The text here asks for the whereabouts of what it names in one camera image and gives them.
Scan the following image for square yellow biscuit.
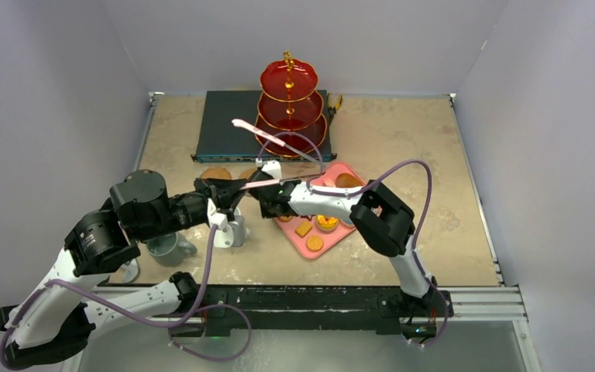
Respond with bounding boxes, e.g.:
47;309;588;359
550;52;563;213
295;220;313;238

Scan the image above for woven rattan coaster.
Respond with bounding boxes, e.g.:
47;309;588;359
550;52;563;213
239;168;256;180
200;167;232;180

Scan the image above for left woven rattan coaster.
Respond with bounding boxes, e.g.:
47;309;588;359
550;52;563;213
200;167;232;180

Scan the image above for brown baked bread piece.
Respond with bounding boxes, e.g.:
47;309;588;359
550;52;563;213
335;173;364;188

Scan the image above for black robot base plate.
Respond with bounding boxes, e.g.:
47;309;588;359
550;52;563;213
170;284;454;337

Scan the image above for red three-tier cake stand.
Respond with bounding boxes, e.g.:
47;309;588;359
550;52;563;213
254;50;328;158

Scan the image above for white ceramic mug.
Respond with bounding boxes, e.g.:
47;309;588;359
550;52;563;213
213;215;251;249

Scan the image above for pink serving tray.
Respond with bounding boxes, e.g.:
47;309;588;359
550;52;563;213
274;161;366;260

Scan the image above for yellow frosted donut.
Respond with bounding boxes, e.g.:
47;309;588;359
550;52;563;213
315;215;339;233

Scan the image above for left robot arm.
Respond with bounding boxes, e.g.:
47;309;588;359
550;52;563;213
0;170;245;370

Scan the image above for grey ceramic mug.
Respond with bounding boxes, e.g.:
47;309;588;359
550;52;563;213
146;232;198;267

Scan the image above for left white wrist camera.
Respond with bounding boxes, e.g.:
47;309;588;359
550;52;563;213
207;199;236;249

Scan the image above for aluminium frame rail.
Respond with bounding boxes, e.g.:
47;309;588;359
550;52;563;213
92;286;528;322

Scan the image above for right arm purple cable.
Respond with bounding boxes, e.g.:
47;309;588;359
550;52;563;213
255;130;452;349

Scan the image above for pink silicone metal tongs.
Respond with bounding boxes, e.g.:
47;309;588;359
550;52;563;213
231;118;329;192

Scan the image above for round biscuit tray corner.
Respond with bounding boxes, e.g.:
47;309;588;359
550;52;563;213
305;235;324;252

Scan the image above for right woven rattan coaster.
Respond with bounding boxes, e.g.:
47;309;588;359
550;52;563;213
239;168;256;180

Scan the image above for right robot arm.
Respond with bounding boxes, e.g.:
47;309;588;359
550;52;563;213
248;171;435;315

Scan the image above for dark network switch box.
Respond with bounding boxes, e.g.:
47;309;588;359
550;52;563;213
191;90;338;163

